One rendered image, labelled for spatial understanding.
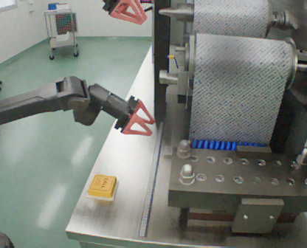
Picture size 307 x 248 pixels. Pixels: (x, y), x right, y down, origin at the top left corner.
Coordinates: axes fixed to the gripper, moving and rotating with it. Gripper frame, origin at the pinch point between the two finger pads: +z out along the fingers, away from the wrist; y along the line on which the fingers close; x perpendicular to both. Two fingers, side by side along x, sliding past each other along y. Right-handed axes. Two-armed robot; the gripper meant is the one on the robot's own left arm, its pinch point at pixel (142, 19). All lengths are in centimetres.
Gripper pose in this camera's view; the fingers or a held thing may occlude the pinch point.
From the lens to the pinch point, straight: 68.3
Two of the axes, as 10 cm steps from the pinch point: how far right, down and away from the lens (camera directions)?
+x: 6.4, -6.2, -4.6
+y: -1.2, 5.1, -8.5
